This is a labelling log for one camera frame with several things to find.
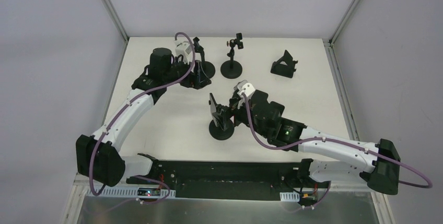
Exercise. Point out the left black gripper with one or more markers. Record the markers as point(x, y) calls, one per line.
point(193, 78)

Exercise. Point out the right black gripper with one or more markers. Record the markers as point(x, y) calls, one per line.
point(234, 108)

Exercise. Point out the black round-base phone stand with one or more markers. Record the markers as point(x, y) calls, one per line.
point(208, 67)

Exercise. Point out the black phone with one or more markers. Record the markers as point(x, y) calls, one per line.
point(213, 109)

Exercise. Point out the black folding phone stand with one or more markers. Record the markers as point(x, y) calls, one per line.
point(284, 66)

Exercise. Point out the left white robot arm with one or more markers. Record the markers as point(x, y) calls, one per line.
point(97, 155)

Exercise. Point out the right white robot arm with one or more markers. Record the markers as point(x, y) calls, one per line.
point(376, 164)

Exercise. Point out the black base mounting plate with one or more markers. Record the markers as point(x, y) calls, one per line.
point(255, 181)

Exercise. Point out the right white cable duct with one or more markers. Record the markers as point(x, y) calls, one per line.
point(289, 196)

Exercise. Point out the white cable duct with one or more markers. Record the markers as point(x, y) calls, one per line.
point(149, 192)
point(289, 196)

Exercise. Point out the left white cable duct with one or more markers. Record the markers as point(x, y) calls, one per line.
point(149, 192)

